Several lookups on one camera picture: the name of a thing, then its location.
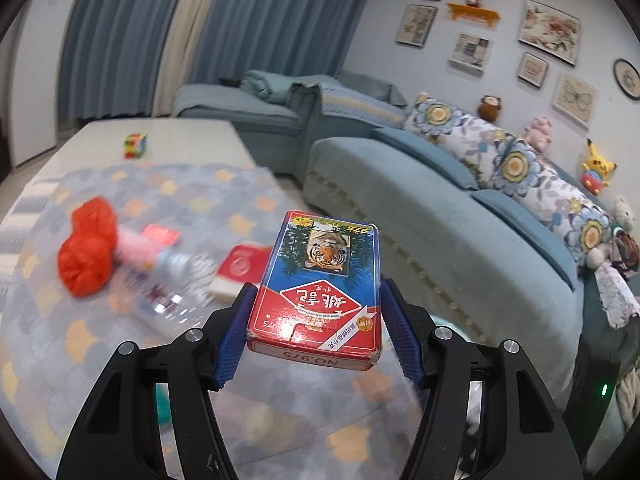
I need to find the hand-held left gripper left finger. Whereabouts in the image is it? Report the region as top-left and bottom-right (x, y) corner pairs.
(55, 284), (261, 480)

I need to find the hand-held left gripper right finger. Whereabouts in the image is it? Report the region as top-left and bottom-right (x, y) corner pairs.
(381, 278), (586, 480)

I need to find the light blue plastic basket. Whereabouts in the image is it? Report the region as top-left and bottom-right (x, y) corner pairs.
(430, 314), (476, 343)

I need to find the silver blister pack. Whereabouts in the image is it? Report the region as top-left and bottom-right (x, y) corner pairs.
(190, 254), (217, 306)

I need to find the clear plastic bottle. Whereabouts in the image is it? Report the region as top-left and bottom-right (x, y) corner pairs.
(125, 250), (216, 333)

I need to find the red playing card box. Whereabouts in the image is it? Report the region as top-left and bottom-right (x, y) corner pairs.
(246, 210), (388, 372)

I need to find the small red packet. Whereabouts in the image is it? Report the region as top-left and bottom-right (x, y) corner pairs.
(141, 224), (181, 247)

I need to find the pink drink bottle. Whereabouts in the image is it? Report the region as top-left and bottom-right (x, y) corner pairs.
(117, 227), (168, 271)

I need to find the red plastic bag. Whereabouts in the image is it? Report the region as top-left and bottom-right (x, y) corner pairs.
(56, 197), (121, 297)

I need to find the cream knitted cloth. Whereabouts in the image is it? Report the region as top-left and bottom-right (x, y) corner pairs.
(617, 375), (640, 433)

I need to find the white floral armrest cover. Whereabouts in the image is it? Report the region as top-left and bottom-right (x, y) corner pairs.
(595, 262), (640, 331)

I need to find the blue corner sofa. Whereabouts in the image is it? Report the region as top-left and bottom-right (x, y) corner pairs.
(172, 69), (640, 461)

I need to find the grey scale-patterned tablecloth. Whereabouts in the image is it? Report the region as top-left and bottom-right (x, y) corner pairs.
(0, 162), (481, 480)

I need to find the dark plaid cloth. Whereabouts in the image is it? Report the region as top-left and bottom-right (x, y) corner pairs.
(602, 232), (640, 273)

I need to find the floral sofa pillow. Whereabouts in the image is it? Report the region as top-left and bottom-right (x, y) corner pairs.
(404, 92), (516, 171)
(562, 195), (623, 263)
(462, 130), (601, 221)

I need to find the white bear plush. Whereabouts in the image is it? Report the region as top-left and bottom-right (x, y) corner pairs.
(586, 196), (639, 268)

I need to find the colourful puzzle cube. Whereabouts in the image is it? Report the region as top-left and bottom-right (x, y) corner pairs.
(124, 133), (150, 160)

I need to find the yellow mouse plush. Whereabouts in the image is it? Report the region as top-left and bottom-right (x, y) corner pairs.
(580, 138), (617, 196)

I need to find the striped blue armrest cover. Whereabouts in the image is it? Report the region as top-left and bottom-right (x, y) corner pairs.
(290, 75), (408, 128)

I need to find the brown monkey plush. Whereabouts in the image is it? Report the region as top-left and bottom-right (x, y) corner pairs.
(476, 95), (503, 122)

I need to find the pink pig plush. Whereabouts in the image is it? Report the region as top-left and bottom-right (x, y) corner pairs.
(524, 117), (553, 151)

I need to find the folded blue blanket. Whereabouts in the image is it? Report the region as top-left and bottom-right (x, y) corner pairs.
(242, 70), (301, 106)

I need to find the newsprint framed picture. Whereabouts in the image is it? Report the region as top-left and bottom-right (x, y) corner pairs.
(448, 33), (491, 72)

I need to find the butterfly framed picture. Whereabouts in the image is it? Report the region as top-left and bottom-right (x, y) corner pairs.
(552, 72), (599, 128)

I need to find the crown framed picture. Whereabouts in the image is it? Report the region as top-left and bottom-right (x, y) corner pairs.
(516, 52), (550, 90)

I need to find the tall framed picture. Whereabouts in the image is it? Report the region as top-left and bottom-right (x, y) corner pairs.
(395, 5), (438, 48)

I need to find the cream curtain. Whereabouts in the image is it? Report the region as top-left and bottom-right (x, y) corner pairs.
(152, 0), (231, 118)

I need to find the round framed picture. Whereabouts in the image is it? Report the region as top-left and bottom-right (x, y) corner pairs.
(613, 58), (640, 100)

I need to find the blue curtain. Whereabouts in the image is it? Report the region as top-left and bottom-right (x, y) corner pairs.
(57, 0), (198, 121)
(190, 0), (383, 86)

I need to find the large floral framed picture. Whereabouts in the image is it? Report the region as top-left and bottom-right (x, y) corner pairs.
(517, 0), (582, 67)

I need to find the orange wall shelf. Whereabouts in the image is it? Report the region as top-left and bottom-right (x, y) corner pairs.
(446, 2), (501, 26)

